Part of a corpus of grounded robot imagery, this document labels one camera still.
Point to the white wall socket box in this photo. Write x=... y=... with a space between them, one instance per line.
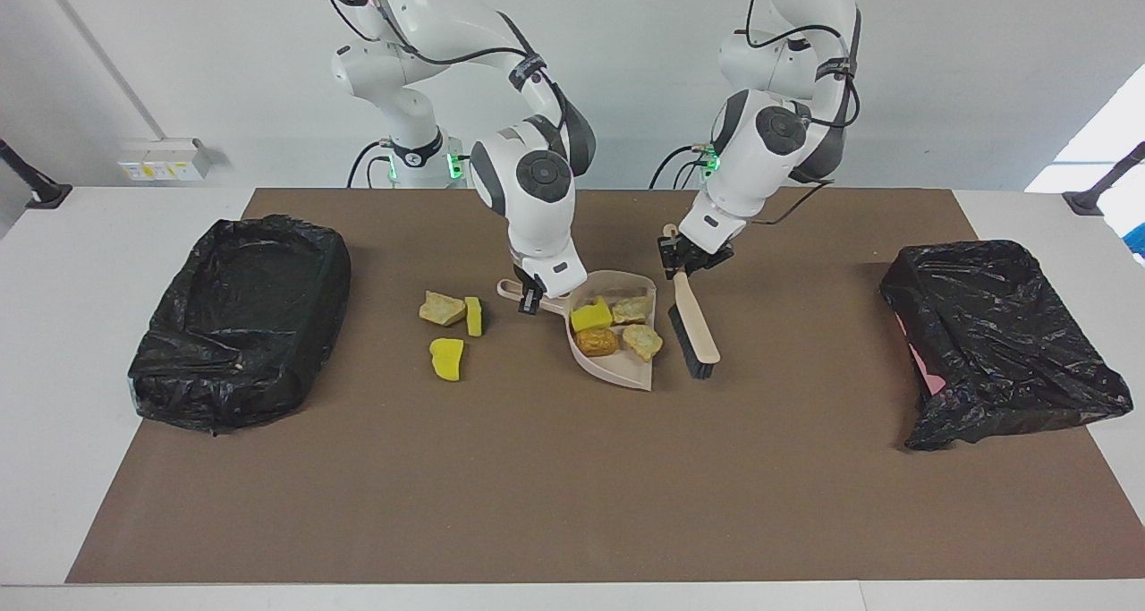
x=161 y=162

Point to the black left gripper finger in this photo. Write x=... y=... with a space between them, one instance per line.
x=667 y=267
x=699 y=271

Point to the grey wall conduit pipe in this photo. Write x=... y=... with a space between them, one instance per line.
x=136 y=101

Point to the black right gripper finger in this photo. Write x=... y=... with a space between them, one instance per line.
x=530 y=304

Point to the brown table mat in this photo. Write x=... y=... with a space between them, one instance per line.
x=572 y=521

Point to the curved yellow sponge piece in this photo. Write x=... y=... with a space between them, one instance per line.
x=446 y=360

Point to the pointed beige sponge piece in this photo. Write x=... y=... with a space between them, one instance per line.
x=642 y=343

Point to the black plastic trash bag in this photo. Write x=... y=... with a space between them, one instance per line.
x=1002 y=343

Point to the beige hand brush black bristles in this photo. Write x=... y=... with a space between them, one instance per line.
x=696 y=325

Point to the blue plastic object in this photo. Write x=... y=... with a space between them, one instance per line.
x=1139 y=240

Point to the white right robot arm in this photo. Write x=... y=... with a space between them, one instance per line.
x=537 y=208

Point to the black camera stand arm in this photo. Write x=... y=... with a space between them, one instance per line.
x=1096 y=195
x=36 y=190

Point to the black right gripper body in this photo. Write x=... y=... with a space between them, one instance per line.
x=528 y=283

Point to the orange brown sponge piece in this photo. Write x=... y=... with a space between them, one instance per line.
x=597 y=343

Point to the pink plastic bin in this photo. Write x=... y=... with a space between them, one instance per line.
x=926 y=369

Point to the notched yellow sponge piece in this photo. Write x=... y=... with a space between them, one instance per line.
x=590 y=316

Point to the beige plastic dustpan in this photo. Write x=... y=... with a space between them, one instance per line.
x=617 y=371

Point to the jagged beige sponge piece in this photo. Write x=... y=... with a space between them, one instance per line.
x=441 y=309

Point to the oval beige sponge piece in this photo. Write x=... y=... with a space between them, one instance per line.
x=632 y=310

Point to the yellow sponge with green pad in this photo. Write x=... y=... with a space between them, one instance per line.
x=474 y=318

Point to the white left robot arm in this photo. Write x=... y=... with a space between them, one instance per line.
x=760 y=164

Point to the left black-lined bin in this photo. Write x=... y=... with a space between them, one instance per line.
x=241 y=325

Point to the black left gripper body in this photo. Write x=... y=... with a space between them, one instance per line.
x=698 y=258

